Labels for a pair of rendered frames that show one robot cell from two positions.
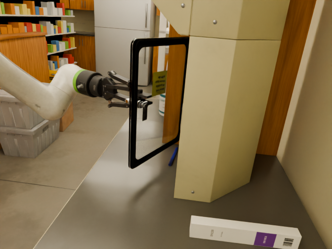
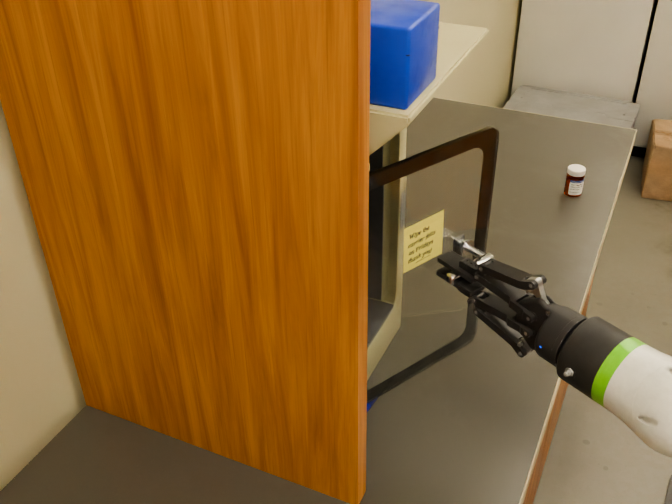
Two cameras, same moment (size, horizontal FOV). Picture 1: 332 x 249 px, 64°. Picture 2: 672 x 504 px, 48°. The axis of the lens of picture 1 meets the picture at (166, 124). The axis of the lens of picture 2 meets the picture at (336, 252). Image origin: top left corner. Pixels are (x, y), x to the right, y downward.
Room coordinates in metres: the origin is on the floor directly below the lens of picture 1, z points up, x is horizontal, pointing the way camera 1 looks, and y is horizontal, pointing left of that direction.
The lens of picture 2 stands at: (1.73, 0.23, 1.85)
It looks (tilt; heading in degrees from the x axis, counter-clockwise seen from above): 34 degrees down; 200
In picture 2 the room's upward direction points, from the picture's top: 1 degrees counter-clockwise
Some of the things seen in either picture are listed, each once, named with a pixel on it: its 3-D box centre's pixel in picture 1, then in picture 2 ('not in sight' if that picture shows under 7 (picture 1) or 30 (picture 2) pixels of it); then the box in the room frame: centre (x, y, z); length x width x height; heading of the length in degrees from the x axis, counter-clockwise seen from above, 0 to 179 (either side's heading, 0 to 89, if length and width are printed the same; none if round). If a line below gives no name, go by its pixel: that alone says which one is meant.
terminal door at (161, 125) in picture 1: (160, 100); (412, 277); (0.85, 0.02, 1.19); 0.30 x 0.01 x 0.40; 147
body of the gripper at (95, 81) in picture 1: (105, 88); (547, 327); (0.92, 0.22, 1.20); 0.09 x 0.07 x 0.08; 58
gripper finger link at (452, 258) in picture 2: not in sight; (461, 266); (0.83, 0.09, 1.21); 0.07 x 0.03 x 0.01; 58
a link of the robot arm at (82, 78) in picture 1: (90, 84); (596, 355); (0.95, 0.29, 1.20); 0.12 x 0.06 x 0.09; 148
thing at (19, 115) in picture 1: (28, 103); not in sight; (2.63, 1.46, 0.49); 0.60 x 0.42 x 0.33; 175
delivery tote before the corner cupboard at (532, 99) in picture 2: not in sight; (564, 139); (-1.88, 0.12, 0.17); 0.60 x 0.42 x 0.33; 83
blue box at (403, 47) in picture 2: not in sight; (381, 50); (0.93, -0.01, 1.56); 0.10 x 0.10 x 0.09; 85
